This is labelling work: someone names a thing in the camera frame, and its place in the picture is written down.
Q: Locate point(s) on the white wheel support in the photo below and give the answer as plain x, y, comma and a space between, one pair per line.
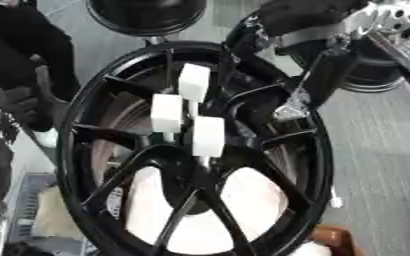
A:
249, 200

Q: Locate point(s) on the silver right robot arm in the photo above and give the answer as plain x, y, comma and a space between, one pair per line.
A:
398, 20

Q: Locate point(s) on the brown wooden stand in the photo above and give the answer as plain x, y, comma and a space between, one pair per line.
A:
334, 237

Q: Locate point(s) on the grey-blue plastic crate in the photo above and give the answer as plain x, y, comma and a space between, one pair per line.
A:
30, 196

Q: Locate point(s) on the black spoked wheel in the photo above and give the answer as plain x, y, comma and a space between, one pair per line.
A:
156, 156

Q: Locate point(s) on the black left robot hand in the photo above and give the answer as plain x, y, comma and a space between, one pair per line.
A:
22, 103

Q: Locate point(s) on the white pin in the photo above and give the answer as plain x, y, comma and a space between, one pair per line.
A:
336, 201
166, 113
208, 136
194, 81

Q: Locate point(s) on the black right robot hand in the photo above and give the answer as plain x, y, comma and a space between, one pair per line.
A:
307, 16

